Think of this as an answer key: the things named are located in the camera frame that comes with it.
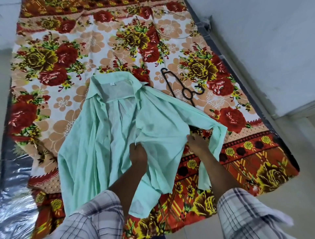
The floral bedsheet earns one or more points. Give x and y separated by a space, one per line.
61 61

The plastic-wrapped mattress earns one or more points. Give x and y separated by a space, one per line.
14 192

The person's left hand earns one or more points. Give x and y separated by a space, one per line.
138 155

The person's right fingers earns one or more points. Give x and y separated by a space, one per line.
190 138

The plaid sleeve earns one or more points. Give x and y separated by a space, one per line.
248 216
96 219

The person's left forearm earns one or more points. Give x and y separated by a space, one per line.
128 187

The person's right hand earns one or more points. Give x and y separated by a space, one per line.
196 145

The person's right forearm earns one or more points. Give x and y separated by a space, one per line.
217 174

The mint green shirt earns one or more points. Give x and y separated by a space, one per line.
118 137

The black clothes hanger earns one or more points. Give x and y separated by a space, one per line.
183 86

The person's left fingers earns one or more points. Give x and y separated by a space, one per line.
135 147

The plaid right sleeve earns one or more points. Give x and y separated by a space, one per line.
248 216

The plaid left sleeve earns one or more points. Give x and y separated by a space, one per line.
96 219

